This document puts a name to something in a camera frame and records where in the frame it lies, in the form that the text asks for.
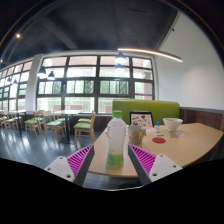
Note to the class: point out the green upholstered bench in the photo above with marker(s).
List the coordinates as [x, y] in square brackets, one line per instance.
[146, 106]

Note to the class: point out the white ceramic bowl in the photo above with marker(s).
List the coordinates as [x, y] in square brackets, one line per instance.
[172, 124]

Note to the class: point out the flat round red coaster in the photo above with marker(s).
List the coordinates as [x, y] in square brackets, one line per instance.
[158, 140]

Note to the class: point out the curved linear ceiling light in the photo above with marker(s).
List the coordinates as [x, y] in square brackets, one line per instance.
[150, 52]

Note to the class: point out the green-capped white drink bottle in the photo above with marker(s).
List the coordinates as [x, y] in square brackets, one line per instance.
[116, 140]

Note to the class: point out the light wooden dining table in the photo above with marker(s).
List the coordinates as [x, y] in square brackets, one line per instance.
[66, 112]

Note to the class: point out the small white paper card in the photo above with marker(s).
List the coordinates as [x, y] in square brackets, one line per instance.
[178, 133]

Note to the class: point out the dark pendant lamps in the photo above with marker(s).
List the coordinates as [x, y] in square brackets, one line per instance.
[120, 58]

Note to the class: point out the small blue-capped bottle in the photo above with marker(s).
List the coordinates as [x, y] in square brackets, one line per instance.
[158, 126]

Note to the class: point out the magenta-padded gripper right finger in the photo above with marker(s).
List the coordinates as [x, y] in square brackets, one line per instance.
[144, 159]

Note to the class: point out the black-framed menu stand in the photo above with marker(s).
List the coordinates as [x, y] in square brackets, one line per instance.
[143, 118]

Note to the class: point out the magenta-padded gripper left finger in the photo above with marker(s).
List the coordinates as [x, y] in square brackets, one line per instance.
[78, 159]

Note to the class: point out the wooden chairs with green seats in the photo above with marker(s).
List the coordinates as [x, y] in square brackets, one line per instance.
[53, 124]

